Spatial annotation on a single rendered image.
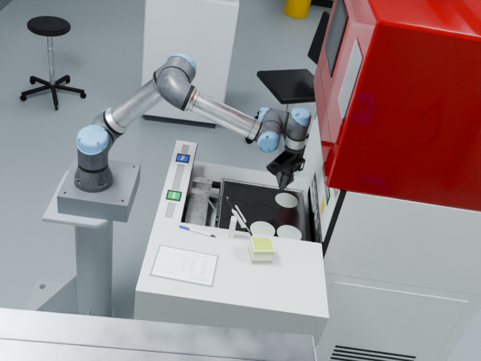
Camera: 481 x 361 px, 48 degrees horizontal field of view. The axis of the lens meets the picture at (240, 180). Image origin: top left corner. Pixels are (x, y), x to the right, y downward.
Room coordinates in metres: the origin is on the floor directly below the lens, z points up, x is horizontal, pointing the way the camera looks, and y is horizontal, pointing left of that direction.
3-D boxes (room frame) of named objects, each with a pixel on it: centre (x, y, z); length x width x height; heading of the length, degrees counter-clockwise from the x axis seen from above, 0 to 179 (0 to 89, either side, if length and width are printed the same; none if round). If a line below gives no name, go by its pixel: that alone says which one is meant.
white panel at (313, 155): (1.94, -0.33, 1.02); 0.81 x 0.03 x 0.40; 4
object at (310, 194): (1.76, -0.32, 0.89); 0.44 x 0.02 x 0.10; 4
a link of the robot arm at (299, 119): (1.81, -0.17, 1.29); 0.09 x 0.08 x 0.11; 88
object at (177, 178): (1.78, 0.25, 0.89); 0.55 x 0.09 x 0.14; 4
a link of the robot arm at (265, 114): (1.80, -0.08, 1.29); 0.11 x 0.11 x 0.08; 88
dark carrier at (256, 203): (1.73, -0.11, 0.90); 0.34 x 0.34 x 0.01; 4
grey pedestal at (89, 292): (1.70, 0.69, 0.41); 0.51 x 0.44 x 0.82; 94
